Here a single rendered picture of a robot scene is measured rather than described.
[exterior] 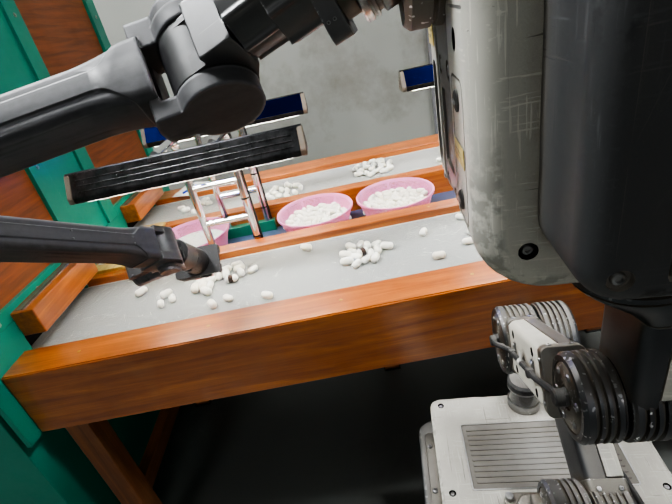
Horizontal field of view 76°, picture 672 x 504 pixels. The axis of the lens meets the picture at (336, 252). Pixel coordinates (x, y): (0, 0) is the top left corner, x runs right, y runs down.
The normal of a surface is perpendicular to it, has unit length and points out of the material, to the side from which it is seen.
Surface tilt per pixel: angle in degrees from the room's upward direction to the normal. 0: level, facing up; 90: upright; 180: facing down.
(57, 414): 90
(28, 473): 90
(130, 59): 51
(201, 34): 57
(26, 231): 70
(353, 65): 90
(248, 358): 90
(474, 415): 0
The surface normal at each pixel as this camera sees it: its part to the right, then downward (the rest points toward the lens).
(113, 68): -0.02, -0.19
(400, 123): -0.08, 0.50
